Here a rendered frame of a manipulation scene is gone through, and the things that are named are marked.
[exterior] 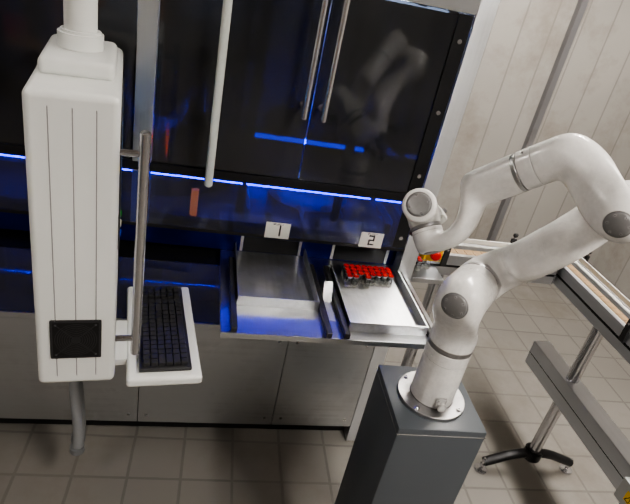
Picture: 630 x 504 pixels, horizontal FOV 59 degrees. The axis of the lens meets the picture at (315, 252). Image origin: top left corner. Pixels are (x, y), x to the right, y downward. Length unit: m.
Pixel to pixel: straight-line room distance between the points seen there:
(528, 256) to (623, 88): 3.25
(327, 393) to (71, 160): 1.53
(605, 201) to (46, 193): 1.12
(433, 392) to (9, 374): 1.55
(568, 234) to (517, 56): 2.83
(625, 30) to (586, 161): 3.16
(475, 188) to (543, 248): 0.20
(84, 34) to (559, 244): 1.12
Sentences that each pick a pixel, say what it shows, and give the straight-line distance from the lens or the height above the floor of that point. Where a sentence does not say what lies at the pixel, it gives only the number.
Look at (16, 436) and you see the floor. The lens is 2.59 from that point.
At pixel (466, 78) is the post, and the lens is 1.88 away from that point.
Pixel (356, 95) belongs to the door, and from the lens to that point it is 1.79.
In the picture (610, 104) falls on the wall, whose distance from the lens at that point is 4.48.
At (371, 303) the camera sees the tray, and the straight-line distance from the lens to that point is 1.89.
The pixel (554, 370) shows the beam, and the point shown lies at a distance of 2.60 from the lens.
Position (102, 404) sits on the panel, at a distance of 2.41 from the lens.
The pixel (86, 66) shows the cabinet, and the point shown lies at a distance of 1.32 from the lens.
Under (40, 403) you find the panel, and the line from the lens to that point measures 2.45.
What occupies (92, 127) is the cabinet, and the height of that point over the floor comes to 1.49.
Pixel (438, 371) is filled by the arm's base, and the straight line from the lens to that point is 1.51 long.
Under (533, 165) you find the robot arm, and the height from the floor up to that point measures 1.57.
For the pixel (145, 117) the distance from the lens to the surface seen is 1.77.
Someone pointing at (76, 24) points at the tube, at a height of 1.64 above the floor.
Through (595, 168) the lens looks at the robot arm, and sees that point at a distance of 1.24.
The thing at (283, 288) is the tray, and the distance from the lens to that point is 1.86.
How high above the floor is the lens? 1.88
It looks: 28 degrees down
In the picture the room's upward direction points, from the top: 12 degrees clockwise
